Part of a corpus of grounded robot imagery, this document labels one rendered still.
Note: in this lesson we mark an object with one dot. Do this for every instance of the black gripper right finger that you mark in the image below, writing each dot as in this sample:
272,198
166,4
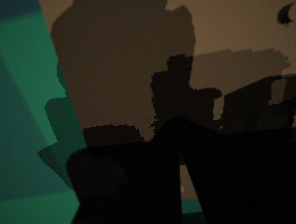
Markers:
219,165

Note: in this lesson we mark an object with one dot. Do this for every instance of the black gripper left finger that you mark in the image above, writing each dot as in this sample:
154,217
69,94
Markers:
131,167

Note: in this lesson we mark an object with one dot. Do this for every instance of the teal cube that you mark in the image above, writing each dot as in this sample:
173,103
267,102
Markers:
193,218

